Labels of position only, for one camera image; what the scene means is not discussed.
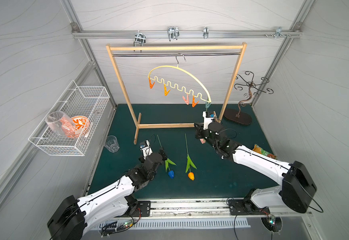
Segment metal hook clamp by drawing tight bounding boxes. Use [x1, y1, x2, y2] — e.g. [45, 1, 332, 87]
[203, 27, 209, 39]
[133, 33, 146, 47]
[264, 27, 291, 39]
[167, 27, 179, 42]

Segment wooden clothes rack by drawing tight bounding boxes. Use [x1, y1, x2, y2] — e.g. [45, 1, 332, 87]
[106, 42, 247, 144]

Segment orange tulip flower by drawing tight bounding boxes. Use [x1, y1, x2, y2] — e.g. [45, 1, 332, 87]
[184, 134, 197, 181]

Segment teal clothes peg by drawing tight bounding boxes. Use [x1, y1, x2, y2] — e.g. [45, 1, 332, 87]
[205, 102, 211, 111]

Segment pink clothes peg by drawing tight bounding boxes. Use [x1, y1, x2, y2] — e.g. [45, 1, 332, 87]
[182, 94, 190, 105]

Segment orange patterned bowl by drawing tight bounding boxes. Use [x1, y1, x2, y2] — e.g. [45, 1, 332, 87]
[65, 116, 90, 138]

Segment yellow wavy clothes hanger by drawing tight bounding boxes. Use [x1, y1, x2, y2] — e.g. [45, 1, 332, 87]
[147, 54, 212, 104]

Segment blue tulip flower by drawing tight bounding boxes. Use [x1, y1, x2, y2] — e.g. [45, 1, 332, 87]
[157, 136, 176, 179]

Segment orange end clothes peg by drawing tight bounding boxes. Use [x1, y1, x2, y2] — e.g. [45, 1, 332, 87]
[148, 77, 155, 89]

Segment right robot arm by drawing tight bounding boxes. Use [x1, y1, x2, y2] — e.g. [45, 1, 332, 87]
[194, 122, 317, 214]

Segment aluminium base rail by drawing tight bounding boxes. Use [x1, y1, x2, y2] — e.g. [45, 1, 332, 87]
[99, 198, 312, 220]

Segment white wire basket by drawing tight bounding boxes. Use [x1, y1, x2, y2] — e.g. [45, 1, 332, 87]
[28, 81, 109, 156]

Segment brown metal mug tree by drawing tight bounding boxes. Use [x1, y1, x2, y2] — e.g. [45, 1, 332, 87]
[223, 71, 274, 126]

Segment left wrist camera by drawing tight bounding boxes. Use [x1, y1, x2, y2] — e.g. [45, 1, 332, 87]
[139, 140, 152, 159]

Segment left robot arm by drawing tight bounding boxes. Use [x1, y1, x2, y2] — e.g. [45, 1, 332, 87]
[47, 149, 167, 240]

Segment clear drinking glass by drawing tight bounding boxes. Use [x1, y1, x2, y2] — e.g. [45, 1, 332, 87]
[104, 135, 119, 153]

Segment aluminium top rail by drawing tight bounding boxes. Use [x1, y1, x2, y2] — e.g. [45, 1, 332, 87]
[72, 30, 303, 40]

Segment yellow-orange clothes peg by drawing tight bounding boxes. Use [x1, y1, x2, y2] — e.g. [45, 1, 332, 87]
[163, 85, 170, 96]

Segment green snack bag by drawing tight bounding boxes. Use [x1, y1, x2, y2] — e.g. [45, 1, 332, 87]
[253, 144, 277, 160]

